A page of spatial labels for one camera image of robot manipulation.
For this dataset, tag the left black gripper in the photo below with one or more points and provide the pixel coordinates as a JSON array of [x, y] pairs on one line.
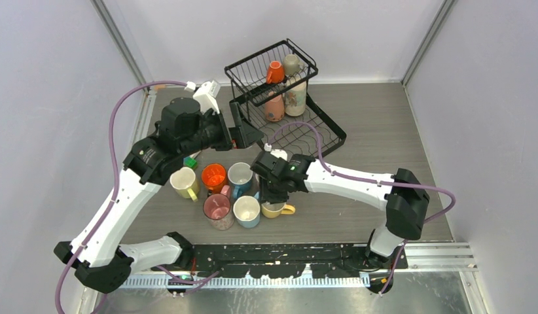
[[247, 134]]

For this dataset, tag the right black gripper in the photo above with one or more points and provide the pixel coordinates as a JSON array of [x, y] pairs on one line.
[[266, 195]]

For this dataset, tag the yellow mug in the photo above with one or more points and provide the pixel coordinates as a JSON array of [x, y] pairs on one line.
[[273, 210]]

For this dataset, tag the light blue faceted mug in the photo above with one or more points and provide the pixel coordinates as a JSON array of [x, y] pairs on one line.
[[247, 211]]

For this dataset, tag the large orange mug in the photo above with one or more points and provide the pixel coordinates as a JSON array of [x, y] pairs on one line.
[[214, 178]]

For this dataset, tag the pink patterned mug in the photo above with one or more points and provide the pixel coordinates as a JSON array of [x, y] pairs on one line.
[[218, 210]]

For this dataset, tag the small orange cup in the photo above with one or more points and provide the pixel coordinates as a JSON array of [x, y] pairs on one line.
[[275, 73]]

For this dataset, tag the yellow-green faceted mug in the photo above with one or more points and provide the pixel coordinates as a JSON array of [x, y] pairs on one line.
[[185, 183]]

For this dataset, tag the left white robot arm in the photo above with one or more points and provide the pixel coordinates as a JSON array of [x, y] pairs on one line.
[[101, 262]]

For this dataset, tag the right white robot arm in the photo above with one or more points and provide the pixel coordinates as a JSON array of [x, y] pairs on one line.
[[398, 195]]

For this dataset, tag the salmon pink mug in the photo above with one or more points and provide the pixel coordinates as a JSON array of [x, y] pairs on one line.
[[274, 108]]

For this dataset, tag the cream floral mug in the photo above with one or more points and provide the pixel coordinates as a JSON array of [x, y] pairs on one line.
[[295, 100]]

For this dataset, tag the small green toy block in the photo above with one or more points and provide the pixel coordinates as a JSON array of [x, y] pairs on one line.
[[190, 162]]

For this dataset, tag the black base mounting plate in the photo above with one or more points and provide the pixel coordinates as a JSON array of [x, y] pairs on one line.
[[279, 261]]

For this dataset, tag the beige grey cup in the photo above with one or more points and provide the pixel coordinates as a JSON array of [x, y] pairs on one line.
[[292, 65]]

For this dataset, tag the black wire dish rack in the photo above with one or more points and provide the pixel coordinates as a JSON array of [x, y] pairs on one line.
[[271, 87]]

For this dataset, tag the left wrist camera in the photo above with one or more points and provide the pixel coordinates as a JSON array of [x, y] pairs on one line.
[[205, 94]]

